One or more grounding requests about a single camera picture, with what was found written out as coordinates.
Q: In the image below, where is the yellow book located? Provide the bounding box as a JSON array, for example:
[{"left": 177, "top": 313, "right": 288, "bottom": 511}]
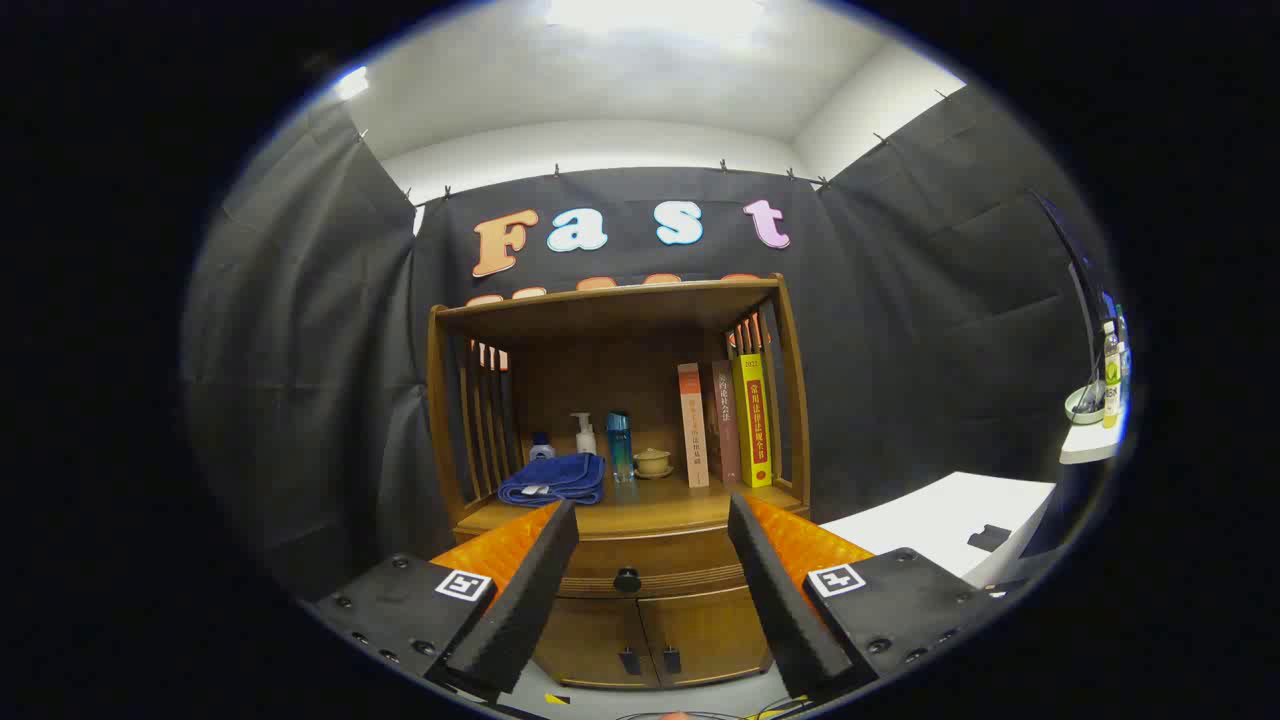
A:
[{"left": 732, "top": 353, "right": 774, "bottom": 489}]

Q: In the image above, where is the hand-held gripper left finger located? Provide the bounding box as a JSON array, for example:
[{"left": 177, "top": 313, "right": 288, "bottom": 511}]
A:
[{"left": 305, "top": 500, "right": 581, "bottom": 701}]

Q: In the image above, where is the orange and white book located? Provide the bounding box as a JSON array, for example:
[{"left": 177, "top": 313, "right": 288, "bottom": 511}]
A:
[{"left": 677, "top": 363, "right": 711, "bottom": 489}]

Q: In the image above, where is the blue folded towel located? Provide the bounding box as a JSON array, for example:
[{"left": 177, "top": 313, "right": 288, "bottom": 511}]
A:
[{"left": 497, "top": 453, "right": 607, "bottom": 507}]

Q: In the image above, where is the wooden drawer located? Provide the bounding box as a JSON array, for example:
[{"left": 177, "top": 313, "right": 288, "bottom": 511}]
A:
[{"left": 555, "top": 527, "right": 751, "bottom": 599}]

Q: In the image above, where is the wooden cabinet door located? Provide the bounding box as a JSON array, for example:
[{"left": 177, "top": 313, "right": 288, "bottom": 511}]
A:
[
  {"left": 638, "top": 585, "right": 773, "bottom": 687},
  {"left": 533, "top": 598, "right": 661, "bottom": 689}
]

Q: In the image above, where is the tall blue glass bottle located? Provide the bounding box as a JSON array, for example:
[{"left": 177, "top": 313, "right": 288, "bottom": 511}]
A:
[{"left": 606, "top": 411, "right": 635, "bottom": 484}]

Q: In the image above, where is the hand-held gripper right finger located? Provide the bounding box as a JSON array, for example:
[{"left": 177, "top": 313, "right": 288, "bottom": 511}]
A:
[{"left": 727, "top": 492, "right": 1006, "bottom": 701}]

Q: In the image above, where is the wooden cabinet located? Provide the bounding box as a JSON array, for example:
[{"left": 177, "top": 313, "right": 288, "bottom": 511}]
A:
[{"left": 427, "top": 275, "right": 811, "bottom": 691}]

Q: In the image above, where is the white side cabinet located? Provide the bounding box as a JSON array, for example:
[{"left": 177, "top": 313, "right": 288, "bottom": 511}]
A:
[{"left": 820, "top": 471, "right": 1058, "bottom": 589}]

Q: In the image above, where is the brown book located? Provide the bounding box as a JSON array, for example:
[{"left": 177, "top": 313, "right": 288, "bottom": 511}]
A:
[{"left": 710, "top": 360, "right": 743, "bottom": 485}]

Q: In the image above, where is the white shelf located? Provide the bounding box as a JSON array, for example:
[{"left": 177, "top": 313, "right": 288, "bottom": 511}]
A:
[{"left": 1060, "top": 420, "right": 1126, "bottom": 465}]

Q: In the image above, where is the green drink bottle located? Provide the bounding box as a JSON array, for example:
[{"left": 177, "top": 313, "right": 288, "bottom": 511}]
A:
[{"left": 1102, "top": 320, "right": 1123, "bottom": 429}]

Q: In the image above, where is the wooden countertop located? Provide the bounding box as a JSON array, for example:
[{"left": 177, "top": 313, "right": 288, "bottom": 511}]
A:
[{"left": 455, "top": 470, "right": 809, "bottom": 536}]

